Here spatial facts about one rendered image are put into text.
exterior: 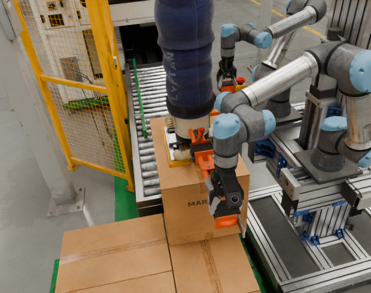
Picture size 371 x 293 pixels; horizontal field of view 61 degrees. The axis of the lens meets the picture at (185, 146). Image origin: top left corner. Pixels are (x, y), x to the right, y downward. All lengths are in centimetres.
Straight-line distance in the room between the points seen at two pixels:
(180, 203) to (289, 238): 108
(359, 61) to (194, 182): 77
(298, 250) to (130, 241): 109
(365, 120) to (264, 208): 137
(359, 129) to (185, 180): 71
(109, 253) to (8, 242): 128
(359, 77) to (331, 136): 44
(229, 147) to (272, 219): 157
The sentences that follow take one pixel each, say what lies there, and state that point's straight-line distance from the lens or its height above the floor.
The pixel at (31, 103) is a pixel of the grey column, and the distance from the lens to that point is 246.
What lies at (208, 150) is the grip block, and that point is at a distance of 131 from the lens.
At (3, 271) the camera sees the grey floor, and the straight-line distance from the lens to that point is 283.
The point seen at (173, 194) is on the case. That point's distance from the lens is 141.
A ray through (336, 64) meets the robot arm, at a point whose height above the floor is 161.
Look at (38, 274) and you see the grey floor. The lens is 268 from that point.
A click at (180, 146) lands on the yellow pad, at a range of 157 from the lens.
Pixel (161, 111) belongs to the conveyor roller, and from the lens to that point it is 303.
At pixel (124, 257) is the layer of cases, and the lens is 185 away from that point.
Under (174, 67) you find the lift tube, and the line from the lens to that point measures 134.
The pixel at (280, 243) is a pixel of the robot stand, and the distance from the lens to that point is 230.
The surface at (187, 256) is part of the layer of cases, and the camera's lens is 180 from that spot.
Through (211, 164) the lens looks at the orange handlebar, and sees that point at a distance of 126.
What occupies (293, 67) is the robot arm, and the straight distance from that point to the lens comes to 113.
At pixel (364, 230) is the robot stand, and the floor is 21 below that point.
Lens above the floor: 203
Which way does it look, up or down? 37 degrees down
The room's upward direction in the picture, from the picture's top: 5 degrees counter-clockwise
